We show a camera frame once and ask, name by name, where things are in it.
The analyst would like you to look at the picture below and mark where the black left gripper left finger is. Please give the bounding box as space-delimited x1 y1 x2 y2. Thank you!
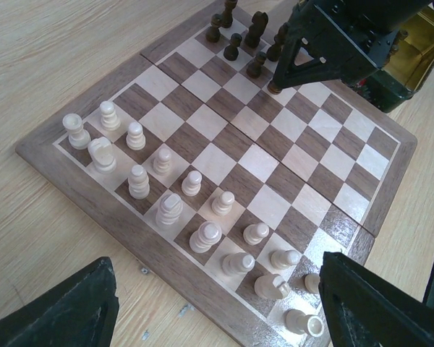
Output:
0 257 119 346

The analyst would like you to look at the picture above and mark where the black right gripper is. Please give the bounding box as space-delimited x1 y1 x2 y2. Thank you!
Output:
273 1 430 89

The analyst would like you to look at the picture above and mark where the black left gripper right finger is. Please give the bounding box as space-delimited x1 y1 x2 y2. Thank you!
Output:
319 252 434 346

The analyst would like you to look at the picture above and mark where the dark wooden chess queen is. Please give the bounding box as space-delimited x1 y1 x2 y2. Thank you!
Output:
267 80 283 95

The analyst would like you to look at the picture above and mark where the gold green metal tin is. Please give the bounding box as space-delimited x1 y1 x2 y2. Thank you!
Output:
353 2 434 113

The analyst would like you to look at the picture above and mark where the wooden chess board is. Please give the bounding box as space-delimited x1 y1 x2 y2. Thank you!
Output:
16 1 417 346

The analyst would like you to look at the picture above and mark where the dark chess bishop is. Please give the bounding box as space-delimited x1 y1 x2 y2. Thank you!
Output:
266 22 290 62

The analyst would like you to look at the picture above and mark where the dark chess knight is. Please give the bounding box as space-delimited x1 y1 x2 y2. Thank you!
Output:
244 11 268 48

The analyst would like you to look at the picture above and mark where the white chess rook near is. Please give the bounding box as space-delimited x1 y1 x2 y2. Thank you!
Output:
285 309 324 338

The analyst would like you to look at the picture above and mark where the white chess rook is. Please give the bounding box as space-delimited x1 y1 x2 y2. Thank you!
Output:
285 309 324 338
62 113 91 150

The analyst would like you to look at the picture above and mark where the white chess knight near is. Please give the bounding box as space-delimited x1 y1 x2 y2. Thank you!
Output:
254 274 292 300

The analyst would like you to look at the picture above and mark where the white chess knight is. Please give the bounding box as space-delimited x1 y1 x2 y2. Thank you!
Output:
254 274 292 300
88 137 116 174

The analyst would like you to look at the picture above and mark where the dark chess rook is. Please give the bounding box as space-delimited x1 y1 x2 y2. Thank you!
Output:
221 0 238 28

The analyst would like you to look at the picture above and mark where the white chess king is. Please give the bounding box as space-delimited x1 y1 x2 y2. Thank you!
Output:
156 193 183 229

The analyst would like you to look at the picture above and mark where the white chess bishop near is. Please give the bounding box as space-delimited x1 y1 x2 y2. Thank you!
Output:
222 252 255 275

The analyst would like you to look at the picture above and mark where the white chess bishop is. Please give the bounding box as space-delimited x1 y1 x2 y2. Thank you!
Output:
128 164 150 200
222 252 255 275

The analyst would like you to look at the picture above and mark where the white chess bishop far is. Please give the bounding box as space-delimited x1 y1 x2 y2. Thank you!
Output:
128 164 150 200

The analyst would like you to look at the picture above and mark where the white chess queen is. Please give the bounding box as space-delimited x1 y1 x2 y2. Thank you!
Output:
190 221 222 253

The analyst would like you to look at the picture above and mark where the white chess knight far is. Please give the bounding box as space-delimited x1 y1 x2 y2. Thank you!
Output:
88 137 116 174

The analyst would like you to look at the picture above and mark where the white chess rook far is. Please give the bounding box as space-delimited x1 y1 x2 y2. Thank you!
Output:
62 113 91 150

